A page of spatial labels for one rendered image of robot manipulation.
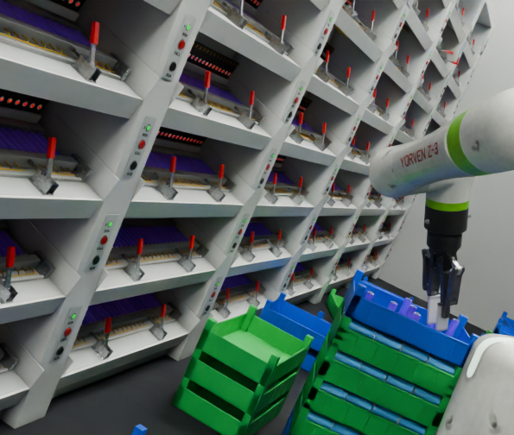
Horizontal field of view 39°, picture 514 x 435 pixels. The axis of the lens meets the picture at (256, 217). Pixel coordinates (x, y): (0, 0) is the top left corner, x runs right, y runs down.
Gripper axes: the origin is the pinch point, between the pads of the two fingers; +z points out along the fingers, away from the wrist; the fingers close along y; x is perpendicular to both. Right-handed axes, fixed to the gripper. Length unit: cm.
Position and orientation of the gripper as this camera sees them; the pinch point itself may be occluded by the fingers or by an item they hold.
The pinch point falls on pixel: (438, 313)
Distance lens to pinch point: 172.4
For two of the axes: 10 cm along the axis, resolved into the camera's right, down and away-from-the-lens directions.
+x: -9.3, 1.2, -3.4
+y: -3.6, -3.0, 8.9
